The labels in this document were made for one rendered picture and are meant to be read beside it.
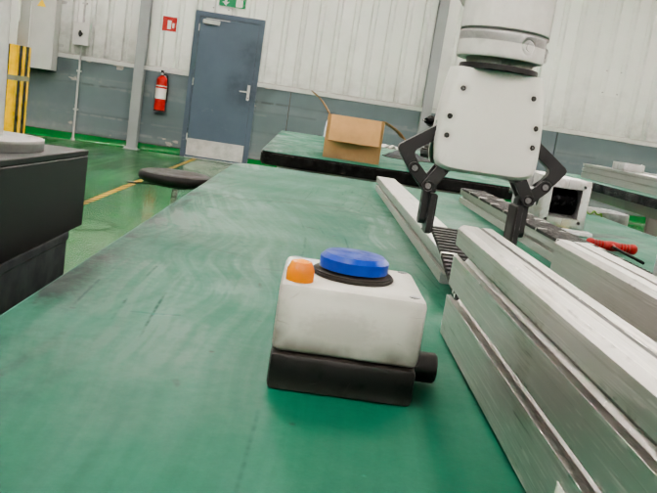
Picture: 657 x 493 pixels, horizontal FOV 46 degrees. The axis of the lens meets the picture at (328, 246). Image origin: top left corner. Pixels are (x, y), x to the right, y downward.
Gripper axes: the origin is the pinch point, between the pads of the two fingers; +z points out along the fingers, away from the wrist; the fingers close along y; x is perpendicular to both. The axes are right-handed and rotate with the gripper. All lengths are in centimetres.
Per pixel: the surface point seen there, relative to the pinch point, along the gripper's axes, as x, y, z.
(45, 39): -1044, 419, -51
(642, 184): -303, -144, 2
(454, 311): 23.4, 4.9, 3.4
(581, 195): -74, -36, -1
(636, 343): 48.4, 3.3, -2.2
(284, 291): 35.7, 16.6, 0.7
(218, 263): 5.6, 23.5, 6.2
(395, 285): 32.5, 10.4, 0.2
